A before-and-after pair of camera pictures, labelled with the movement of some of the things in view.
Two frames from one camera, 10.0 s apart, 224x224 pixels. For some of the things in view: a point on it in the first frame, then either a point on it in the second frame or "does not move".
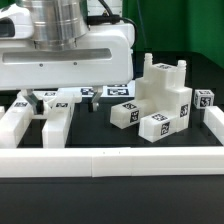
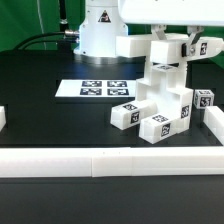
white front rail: [104, 162] does not move
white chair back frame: [55, 116] → [171, 50]
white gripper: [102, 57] → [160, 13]
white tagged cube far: [203, 98] does not move
